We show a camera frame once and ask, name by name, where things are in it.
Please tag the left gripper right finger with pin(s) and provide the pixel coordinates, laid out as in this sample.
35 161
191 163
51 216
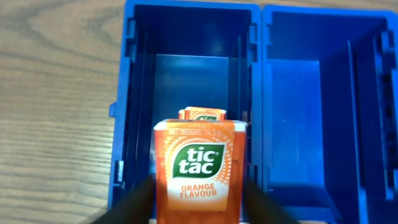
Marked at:
264 208

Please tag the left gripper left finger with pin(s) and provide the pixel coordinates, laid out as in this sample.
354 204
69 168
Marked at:
133 205

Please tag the orange candy box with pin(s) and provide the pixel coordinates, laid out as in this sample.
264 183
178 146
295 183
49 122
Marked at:
199 168
202 113

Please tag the blue tray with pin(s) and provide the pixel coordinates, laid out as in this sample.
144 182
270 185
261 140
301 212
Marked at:
295 124

